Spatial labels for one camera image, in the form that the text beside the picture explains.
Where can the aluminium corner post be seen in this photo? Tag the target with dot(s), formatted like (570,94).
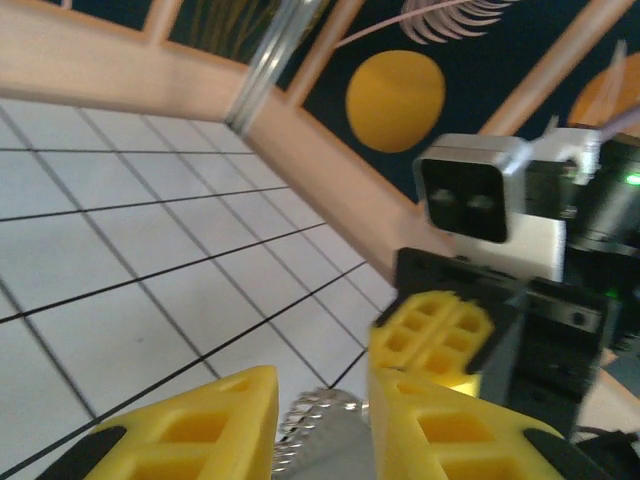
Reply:
(270,60)

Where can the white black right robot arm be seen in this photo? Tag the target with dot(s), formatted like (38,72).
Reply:
(615,210)

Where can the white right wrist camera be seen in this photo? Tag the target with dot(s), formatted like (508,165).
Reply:
(465,200)

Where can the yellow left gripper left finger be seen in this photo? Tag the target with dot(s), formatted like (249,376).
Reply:
(250,400)

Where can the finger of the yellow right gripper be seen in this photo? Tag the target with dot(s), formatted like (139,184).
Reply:
(462,332)
(412,327)

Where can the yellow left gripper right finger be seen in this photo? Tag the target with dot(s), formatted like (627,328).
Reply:
(400,440)

